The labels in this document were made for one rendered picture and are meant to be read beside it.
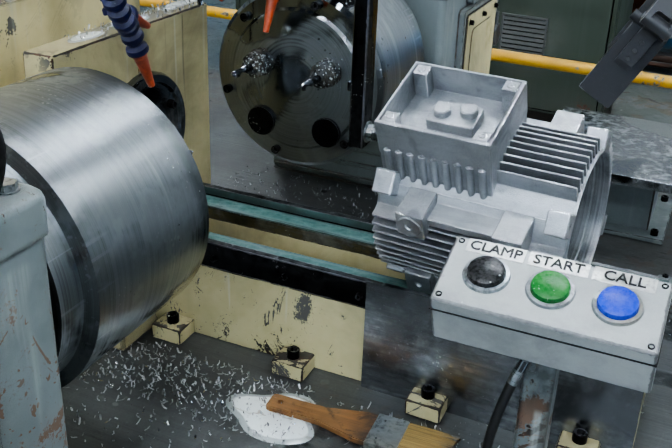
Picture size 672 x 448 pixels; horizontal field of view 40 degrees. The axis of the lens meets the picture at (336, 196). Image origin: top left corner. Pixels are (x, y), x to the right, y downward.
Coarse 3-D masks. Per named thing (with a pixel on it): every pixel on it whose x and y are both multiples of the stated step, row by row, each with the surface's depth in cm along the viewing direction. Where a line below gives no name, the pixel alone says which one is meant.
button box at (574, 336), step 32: (448, 256) 73; (480, 256) 72; (512, 256) 72; (544, 256) 71; (448, 288) 70; (480, 288) 70; (512, 288) 70; (576, 288) 69; (640, 288) 68; (448, 320) 71; (480, 320) 69; (512, 320) 68; (544, 320) 67; (576, 320) 67; (608, 320) 66; (640, 320) 66; (512, 352) 71; (544, 352) 69; (576, 352) 67; (608, 352) 66; (640, 352) 64; (640, 384) 67
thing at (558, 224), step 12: (588, 132) 91; (600, 132) 90; (612, 132) 92; (384, 168) 92; (384, 180) 91; (396, 180) 92; (384, 192) 91; (396, 192) 92; (552, 216) 84; (564, 216) 83; (552, 228) 84; (564, 228) 83
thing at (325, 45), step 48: (288, 0) 120; (336, 0) 118; (384, 0) 127; (240, 48) 125; (288, 48) 122; (336, 48) 119; (384, 48) 120; (240, 96) 128; (288, 96) 125; (336, 96) 122; (384, 96) 121; (288, 144) 128; (336, 144) 125
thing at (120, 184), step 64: (0, 128) 70; (64, 128) 73; (128, 128) 77; (64, 192) 69; (128, 192) 74; (192, 192) 81; (64, 256) 68; (128, 256) 73; (192, 256) 83; (64, 320) 69; (128, 320) 76; (64, 384) 76
